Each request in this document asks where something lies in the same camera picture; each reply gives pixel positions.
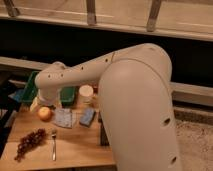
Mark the white cup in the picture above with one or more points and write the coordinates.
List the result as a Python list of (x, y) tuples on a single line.
[(86, 93)]

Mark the green plastic tray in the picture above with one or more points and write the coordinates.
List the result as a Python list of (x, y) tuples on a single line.
[(67, 94)]

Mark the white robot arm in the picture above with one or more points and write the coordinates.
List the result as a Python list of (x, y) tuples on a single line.
[(135, 102)]

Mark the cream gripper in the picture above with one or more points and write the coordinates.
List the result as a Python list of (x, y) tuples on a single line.
[(35, 106)]

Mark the silver fork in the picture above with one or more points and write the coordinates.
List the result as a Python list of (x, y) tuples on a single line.
[(53, 135)]

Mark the bunch of red grapes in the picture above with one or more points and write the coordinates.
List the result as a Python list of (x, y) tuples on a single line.
[(30, 142)]

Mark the blue sponge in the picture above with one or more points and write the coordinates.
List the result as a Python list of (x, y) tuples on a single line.
[(87, 117)]

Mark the yellow apple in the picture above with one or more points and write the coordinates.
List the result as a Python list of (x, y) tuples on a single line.
[(44, 114)]

